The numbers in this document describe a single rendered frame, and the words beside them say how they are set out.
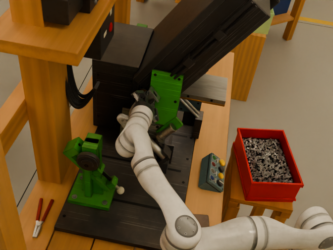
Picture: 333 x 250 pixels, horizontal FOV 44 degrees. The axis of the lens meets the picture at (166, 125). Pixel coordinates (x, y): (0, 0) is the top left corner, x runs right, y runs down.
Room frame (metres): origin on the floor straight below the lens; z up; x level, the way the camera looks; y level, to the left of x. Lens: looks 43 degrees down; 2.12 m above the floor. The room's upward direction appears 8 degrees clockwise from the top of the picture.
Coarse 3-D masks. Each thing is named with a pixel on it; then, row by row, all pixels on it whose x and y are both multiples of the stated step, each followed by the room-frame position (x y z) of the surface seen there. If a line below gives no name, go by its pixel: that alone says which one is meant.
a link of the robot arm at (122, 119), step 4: (136, 108) 0.99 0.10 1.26; (140, 108) 0.99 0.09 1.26; (144, 108) 0.99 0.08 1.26; (148, 108) 1.01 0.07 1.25; (132, 112) 0.97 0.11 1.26; (136, 112) 0.97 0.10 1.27; (140, 112) 0.97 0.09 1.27; (144, 112) 0.97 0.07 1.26; (148, 112) 0.98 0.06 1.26; (120, 116) 0.99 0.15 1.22; (124, 116) 0.99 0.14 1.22; (128, 116) 1.00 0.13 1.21; (148, 116) 0.97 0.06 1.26; (152, 116) 0.99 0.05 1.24; (120, 120) 0.98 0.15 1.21; (124, 120) 0.98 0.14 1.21; (120, 124) 0.98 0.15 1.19; (124, 124) 0.98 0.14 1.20
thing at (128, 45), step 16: (128, 32) 1.48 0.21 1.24; (144, 32) 1.50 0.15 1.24; (112, 48) 1.35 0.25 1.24; (128, 48) 1.36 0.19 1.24; (144, 48) 1.38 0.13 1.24; (96, 64) 1.25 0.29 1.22; (112, 64) 1.25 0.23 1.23; (128, 64) 1.25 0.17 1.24; (96, 80) 1.25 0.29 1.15; (112, 80) 1.25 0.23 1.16; (128, 80) 1.24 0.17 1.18; (96, 96) 1.25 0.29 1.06; (112, 96) 1.25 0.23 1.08; (128, 96) 1.24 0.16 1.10; (96, 112) 1.25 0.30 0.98; (112, 112) 1.25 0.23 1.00; (112, 128) 1.25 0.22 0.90
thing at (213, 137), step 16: (224, 64) 1.87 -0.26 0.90; (208, 112) 1.45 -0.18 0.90; (224, 112) 1.47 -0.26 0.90; (208, 128) 1.34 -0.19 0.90; (224, 128) 1.36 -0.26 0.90; (208, 144) 1.24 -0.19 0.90; (224, 144) 1.26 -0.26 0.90; (192, 160) 1.14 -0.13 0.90; (224, 160) 1.16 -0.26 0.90; (192, 176) 1.05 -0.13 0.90; (224, 176) 1.08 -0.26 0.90; (192, 192) 0.97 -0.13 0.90; (208, 192) 0.98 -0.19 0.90; (192, 208) 0.90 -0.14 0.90; (208, 208) 0.91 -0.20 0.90
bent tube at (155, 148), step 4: (152, 88) 1.16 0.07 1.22; (152, 92) 1.14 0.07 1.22; (156, 92) 1.16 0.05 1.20; (148, 96) 1.14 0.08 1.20; (152, 96) 1.13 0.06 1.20; (156, 96) 1.15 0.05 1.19; (148, 100) 1.13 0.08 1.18; (152, 100) 1.14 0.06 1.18; (156, 100) 1.13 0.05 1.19; (132, 108) 1.13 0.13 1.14; (152, 140) 1.10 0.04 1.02; (152, 144) 1.09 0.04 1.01; (156, 144) 1.09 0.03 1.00; (152, 148) 1.08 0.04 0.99; (156, 148) 1.08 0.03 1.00; (160, 148) 1.09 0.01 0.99; (156, 152) 1.08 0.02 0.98; (160, 152) 1.08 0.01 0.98; (160, 156) 1.07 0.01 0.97; (164, 156) 1.07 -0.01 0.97
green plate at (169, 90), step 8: (152, 72) 1.19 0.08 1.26; (160, 72) 1.19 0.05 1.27; (168, 72) 1.19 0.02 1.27; (152, 80) 1.18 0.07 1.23; (160, 80) 1.18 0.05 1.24; (168, 80) 1.18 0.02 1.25; (176, 80) 1.18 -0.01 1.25; (160, 88) 1.18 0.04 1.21; (168, 88) 1.18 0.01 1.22; (176, 88) 1.17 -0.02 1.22; (160, 96) 1.17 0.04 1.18; (168, 96) 1.17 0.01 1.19; (176, 96) 1.17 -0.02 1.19; (160, 104) 1.16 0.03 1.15; (168, 104) 1.16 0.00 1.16; (176, 104) 1.16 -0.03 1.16; (160, 112) 1.15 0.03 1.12; (168, 112) 1.15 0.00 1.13; (176, 112) 1.15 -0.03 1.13; (160, 120) 1.14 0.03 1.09; (168, 120) 1.14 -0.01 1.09
